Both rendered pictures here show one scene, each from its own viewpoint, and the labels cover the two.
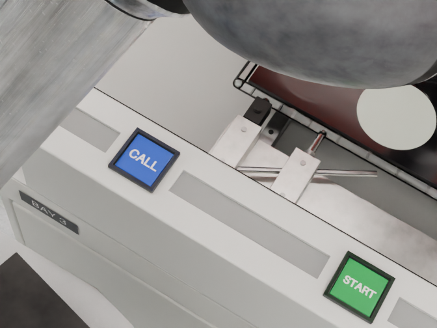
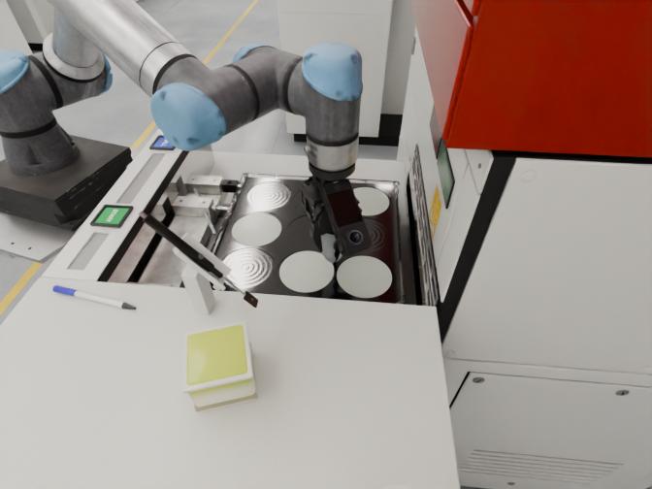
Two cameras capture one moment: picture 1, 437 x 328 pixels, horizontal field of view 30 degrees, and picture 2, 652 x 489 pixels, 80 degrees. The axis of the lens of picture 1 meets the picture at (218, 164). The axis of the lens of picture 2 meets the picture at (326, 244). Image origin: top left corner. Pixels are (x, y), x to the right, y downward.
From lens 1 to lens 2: 1.01 m
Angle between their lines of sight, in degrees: 44
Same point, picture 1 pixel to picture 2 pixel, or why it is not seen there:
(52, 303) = (107, 159)
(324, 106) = (245, 203)
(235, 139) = (207, 179)
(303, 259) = (127, 198)
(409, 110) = (262, 233)
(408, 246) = (176, 263)
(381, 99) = (263, 221)
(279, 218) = (147, 183)
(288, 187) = (186, 201)
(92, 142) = not seen: hidden behind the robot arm
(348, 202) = (196, 233)
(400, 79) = not seen: outside the picture
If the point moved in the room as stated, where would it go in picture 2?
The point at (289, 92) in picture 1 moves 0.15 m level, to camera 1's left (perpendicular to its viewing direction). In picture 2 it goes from (247, 189) to (240, 155)
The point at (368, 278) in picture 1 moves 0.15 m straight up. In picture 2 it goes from (117, 216) to (81, 145)
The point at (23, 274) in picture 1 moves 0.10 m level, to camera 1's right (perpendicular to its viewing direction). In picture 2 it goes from (118, 150) to (114, 173)
